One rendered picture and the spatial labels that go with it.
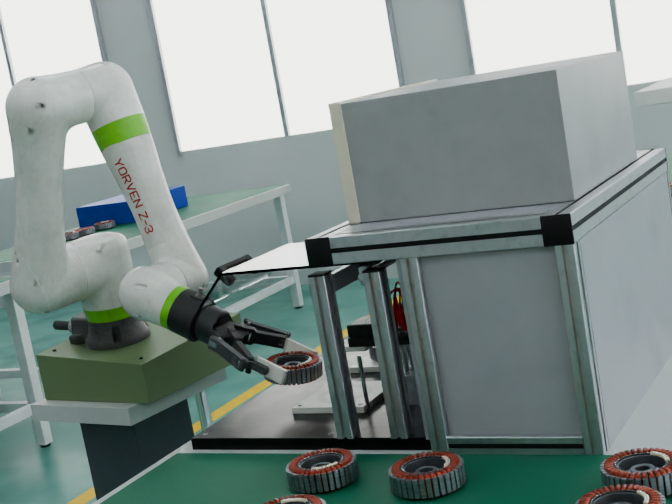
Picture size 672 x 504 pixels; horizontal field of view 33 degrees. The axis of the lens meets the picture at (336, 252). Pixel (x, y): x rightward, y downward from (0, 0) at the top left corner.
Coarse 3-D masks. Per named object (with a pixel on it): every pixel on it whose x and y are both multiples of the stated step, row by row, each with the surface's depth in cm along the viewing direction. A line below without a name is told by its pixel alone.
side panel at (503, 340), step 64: (448, 256) 176; (512, 256) 171; (576, 256) 166; (448, 320) 179; (512, 320) 174; (576, 320) 169; (448, 384) 181; (512, 384) 176; (576, 384) 170; (448, 448) 182; (512, 448) 177; (576, 448) 172
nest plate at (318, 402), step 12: (360, 384) 219; (372, 384) 217; (312, 396) 216; (324, 396) 215; (360, 396) 211; (372, 396) 210; (300, 408) 211; (312, 408) 209; (324, 408) 208; (360, 408) 205
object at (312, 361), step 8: (288, 352) 222; (296, 352) 222; (304, 352) 222; (272, 360) 218; (280, 360) 220; (288, 360) 221; (296, 360) 221; (304, 360) 220; (312, 360) 217; (320, 360) 217; (288, 368) 213; (296, 368) 213; (304, 368) 213; (312, 368) 214; (320, 368) 216; (264, 376) 217; (288, 376) 213; (296, 376) 214; (304, 376) 213; (312, 376) 214; (320, 376) 217; (280, 384) 214; (288, 384) 213
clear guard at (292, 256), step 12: (276, 252) 211; (288, 252) 209; (300, 252) 206; (240, 264) 205; (252, 264) 202; (264, 264) 200; (276, 264) 198; (288, 264) 195; (300, 264) 193; (336, 264) 188; (348, 264) 187; (228, 276) 203; (240, 276) 208; (252, 276) 214; (264, 276) 221; (216, 288) 202; (228, 288) 207; (240, 288) 213; (204, 300) 202; (216, 300) 207
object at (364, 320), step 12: (360, 324) 206; (348, 336) 208; (360, 336) 207; (372, 336) 206; (408, 336) 202; (348, 348) 208; (360, 348) 207; (408, 348) 206; (408, 360) 206; (408, 372) 205
